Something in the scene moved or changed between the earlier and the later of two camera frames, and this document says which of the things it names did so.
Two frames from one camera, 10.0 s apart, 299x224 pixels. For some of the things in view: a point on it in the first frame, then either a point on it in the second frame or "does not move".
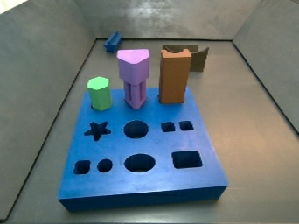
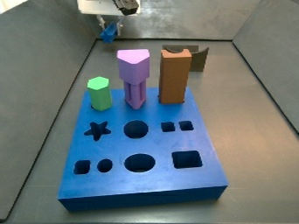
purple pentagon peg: (135, 62) does not move
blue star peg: (114, 41) → (107, 34)
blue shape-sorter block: (141, 157) does not move
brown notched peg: (175, 66) does not move
